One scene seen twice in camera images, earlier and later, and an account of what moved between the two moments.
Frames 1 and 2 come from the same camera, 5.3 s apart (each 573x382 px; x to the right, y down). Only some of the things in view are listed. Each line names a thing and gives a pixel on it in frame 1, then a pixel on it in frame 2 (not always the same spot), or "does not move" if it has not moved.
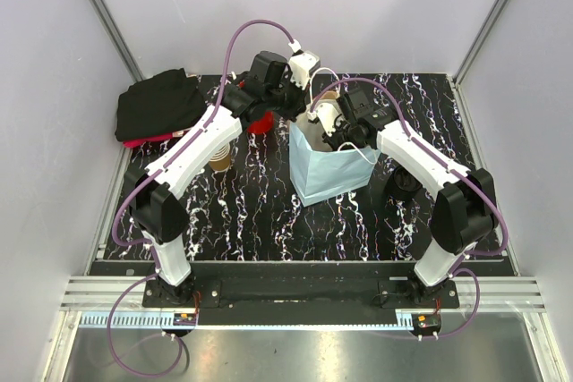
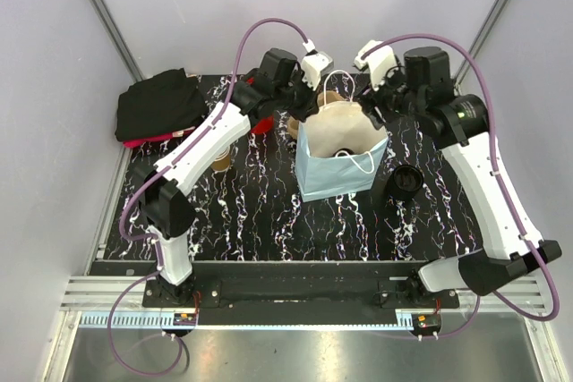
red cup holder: x=263 y=125 does not move
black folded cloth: x=159 y=105 does not move
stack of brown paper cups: x=220 y=161 does not move
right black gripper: x=332 y=140 to x=368 y=99
